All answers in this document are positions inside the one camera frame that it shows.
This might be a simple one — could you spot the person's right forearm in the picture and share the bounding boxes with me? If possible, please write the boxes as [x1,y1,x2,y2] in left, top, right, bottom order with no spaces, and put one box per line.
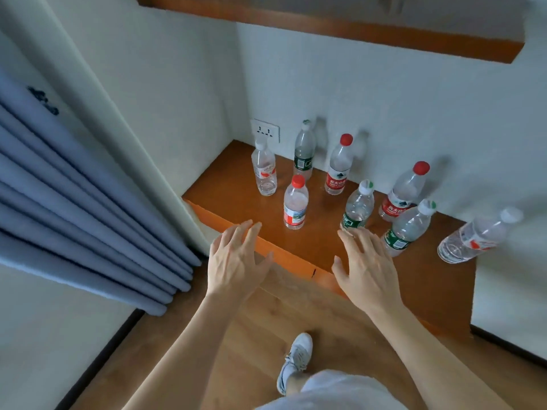
[364,301,513,410]

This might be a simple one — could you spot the person's left forearm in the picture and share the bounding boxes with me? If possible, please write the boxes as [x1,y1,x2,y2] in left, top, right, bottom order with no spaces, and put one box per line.
[122,291,259,410]

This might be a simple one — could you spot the white sneaker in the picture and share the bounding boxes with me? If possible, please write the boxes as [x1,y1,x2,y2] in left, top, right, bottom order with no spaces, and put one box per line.
[276,332,314,396]

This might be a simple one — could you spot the white wall socket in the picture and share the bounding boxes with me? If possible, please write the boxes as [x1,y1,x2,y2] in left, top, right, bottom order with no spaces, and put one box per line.
[250,119,280,144]

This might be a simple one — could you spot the blue-grey curtain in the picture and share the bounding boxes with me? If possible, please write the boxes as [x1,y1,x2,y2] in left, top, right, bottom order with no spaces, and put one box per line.
[0,68,202,317]

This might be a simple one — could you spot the person's right hand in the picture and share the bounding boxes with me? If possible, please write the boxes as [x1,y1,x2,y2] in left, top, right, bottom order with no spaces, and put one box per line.
[331,227,404,314]

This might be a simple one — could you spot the orange wooden wall shelf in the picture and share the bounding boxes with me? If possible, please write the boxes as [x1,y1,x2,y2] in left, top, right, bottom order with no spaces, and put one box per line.
[134,0,525,64]

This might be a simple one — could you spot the person's left hand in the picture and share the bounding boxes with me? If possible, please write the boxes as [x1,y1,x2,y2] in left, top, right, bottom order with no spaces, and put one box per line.
[206,220,274,301]

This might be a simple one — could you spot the person's leg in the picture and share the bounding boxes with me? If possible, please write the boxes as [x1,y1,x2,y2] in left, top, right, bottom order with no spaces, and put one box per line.
[285,371,313,397]

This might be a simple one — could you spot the red-cap red-label water bottle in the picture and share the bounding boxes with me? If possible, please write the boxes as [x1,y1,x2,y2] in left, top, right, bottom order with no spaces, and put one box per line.
[379,161,431,222]
[324,133,354,196]

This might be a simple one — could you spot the green-label clear water bottle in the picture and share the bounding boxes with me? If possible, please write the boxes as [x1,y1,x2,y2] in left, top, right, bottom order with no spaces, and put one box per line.
[340,179,375,232]
[381,199,437,258]
[293,120,317,181]

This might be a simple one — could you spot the white shorts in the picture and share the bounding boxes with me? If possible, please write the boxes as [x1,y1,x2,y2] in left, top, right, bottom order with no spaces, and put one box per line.
[256,370,399,410]

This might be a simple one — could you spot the red-cap white-label water bottle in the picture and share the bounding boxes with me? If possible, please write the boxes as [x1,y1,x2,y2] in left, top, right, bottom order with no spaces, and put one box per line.
[283,174,309,230]

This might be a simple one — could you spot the white-cap clear water bottle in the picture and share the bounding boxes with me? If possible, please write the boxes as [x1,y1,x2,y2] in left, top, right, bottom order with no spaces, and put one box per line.
[437,206,524,265]
[251,138,278,197]

